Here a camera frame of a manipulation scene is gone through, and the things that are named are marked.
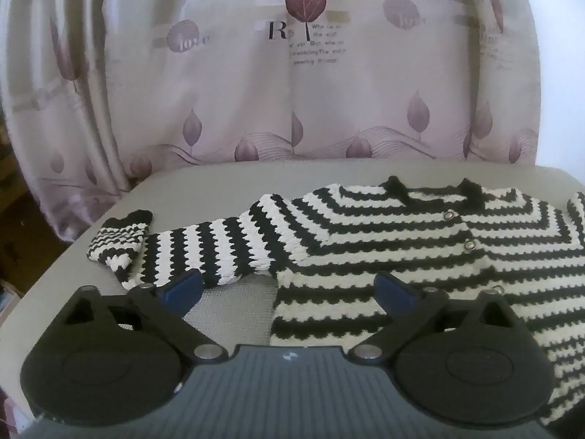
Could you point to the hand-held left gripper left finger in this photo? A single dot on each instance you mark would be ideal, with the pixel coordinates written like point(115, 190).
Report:
point(183, 289)

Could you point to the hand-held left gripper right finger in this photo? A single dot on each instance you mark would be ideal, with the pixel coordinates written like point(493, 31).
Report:
point(396, 296)

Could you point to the black and white striped sweater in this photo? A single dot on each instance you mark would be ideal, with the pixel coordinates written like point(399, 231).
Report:
point(347, 238)

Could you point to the pale leaf print curtain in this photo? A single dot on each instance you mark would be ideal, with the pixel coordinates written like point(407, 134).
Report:
point(256, 100)

